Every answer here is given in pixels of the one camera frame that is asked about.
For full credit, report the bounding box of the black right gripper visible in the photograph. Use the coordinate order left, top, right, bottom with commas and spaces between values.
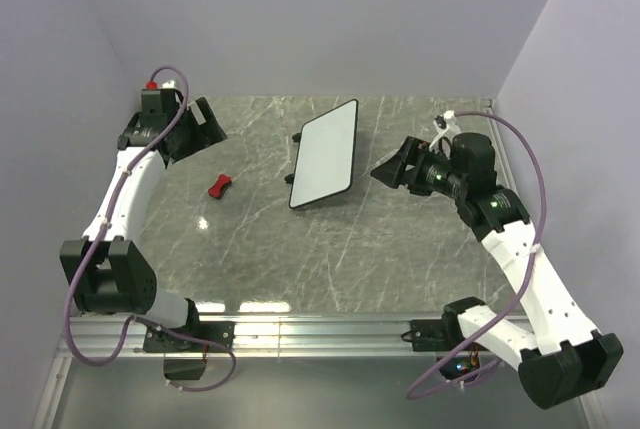
370, 136, 467, 200

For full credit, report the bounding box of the red and black whiteboard eraser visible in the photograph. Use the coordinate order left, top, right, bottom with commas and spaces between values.
207, 174, 233, 200

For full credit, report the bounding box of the small black-framed whiteboard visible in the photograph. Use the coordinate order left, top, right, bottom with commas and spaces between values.
285, 99, 359, 210

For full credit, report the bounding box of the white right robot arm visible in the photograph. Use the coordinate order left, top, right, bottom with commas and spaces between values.
371, 133, 623, 409

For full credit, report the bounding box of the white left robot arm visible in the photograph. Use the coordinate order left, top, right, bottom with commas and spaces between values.
60, 89, 226, 351

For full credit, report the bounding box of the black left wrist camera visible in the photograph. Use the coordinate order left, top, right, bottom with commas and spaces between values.
139, 88, 178, 130

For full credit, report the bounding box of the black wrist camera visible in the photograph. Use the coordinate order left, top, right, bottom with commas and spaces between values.
139, 88, 178, 130
450, 132, 497, 192

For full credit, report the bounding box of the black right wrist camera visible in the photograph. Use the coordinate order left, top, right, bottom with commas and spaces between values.
450, 132, 497, 192

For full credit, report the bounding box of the aluminium side rail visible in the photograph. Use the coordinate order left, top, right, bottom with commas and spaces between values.
481, 98, 519, 193

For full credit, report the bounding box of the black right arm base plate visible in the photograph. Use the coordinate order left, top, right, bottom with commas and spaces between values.
403, 318, 465, 352

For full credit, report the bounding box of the aluminium extrusion rail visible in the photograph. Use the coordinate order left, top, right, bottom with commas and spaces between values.
71, 313, 439, 359

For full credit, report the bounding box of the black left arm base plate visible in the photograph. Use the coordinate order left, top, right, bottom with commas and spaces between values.
142, 321, 235, 354

